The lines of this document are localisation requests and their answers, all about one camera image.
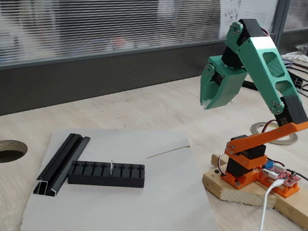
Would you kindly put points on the black flat strip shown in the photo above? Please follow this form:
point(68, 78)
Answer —
point(251, 85)

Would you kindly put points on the tape roll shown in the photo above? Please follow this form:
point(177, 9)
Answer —
point(288, 141)

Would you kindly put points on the black aluminium profile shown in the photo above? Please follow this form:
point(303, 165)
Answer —
point(56, 163)

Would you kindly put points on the white paper sheet on window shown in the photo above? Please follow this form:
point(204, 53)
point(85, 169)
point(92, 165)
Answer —
point(249, 7)

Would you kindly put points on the red controller board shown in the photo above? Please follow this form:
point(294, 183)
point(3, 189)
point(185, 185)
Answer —
point(287, 177)

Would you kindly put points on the black slotted holder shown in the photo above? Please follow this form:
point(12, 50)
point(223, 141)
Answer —
point(104, 181)

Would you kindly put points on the long wooden plank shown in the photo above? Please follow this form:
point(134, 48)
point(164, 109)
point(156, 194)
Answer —
point(297, 211)

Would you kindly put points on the small metal blade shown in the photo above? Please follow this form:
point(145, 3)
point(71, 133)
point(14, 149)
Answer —
point(111, 166)

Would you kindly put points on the grey chipboard panel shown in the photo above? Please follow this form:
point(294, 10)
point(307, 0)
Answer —
point(134, 206)

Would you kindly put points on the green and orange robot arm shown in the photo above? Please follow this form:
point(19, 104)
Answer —
point(255, 57)

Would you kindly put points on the wooden base block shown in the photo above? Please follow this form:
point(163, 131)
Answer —
point(233, 195)

